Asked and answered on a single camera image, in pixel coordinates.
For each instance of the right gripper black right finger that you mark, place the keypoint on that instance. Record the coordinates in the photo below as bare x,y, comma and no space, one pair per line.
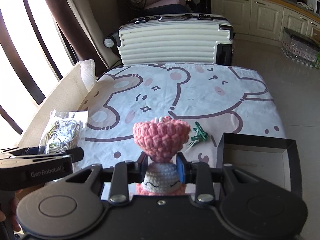
199,174

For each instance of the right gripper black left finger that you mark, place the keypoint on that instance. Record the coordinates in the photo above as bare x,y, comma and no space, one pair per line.
123,174

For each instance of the cream kitchen cabinets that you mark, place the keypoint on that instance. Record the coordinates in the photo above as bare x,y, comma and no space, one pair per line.
265,20

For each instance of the cream ribbed suitcase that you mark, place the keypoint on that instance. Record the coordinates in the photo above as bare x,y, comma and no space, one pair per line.
195,38

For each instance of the person's left hand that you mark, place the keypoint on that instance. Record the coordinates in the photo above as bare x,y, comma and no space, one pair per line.
8,212

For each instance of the pack of water bottles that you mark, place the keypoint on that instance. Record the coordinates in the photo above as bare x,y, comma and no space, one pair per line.
300,48

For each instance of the pink crochet doll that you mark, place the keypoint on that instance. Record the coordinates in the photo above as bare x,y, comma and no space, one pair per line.
161,139

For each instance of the green clothespins with string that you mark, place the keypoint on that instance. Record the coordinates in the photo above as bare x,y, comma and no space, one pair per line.
200,136

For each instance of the bag of beaded cords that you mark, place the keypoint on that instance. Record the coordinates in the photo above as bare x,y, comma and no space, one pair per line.
64,131

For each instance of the cartoon bear bed sheet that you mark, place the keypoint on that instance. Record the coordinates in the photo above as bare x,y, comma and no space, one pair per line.
222,99

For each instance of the black cardboard box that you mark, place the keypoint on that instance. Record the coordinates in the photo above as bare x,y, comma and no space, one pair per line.
273,159

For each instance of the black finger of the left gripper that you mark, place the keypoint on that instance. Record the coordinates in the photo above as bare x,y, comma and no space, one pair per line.
76,154
17,151

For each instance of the brown curtain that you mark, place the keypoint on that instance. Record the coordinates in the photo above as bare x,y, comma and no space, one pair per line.
74,33

